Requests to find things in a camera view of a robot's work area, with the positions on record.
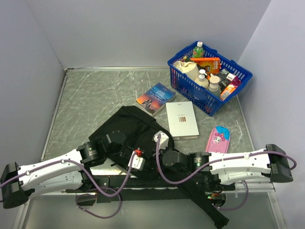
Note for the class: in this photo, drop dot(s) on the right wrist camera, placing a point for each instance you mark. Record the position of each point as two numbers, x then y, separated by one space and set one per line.
164 139

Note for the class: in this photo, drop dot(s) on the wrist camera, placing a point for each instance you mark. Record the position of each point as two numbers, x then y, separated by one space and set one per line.
164 139
137 160

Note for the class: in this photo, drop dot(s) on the black backpack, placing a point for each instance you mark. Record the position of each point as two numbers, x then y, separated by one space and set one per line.
132 120

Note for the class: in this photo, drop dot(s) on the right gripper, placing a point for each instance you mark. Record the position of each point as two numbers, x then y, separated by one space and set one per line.
163 166

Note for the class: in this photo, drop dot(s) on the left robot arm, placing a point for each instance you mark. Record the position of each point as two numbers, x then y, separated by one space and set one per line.
71 170

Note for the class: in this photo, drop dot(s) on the white notebook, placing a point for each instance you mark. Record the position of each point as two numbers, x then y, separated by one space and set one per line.
181 120

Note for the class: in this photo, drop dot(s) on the black box with barcode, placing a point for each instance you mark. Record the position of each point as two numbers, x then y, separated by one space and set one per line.
225 78

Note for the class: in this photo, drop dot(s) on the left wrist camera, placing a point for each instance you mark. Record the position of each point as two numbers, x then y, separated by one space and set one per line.
137 160

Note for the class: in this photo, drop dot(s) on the beige cloth pouch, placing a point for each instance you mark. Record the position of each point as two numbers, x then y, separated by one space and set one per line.
188 68

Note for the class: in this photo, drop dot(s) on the cream pump bottle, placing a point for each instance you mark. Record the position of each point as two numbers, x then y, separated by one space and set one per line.
201 80

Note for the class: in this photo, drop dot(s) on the orange small carton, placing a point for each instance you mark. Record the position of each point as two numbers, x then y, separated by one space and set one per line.
227 91

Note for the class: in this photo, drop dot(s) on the beige lidded bottle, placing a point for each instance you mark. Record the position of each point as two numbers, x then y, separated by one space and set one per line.
214 85

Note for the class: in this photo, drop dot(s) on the orange snack box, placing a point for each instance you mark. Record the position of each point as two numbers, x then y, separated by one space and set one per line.
210 65

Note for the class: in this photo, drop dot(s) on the blue plastic basket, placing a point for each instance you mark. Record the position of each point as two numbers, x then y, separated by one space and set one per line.
199 96

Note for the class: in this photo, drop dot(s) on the pink pencil case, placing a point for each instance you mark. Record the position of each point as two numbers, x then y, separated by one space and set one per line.
218 141

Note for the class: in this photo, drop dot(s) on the Jane Eyre paperback book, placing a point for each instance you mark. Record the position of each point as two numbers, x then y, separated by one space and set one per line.
155 99

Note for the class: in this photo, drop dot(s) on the green drink bottle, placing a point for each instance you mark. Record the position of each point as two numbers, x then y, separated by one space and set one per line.
198 50

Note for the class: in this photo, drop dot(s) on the magenta small box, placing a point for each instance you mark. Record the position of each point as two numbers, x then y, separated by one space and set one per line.
235 82

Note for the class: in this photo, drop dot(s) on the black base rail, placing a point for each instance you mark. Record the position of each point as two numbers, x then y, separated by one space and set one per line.
139 189

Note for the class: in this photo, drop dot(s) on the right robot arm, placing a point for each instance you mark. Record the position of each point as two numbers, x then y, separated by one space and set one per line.
271 162

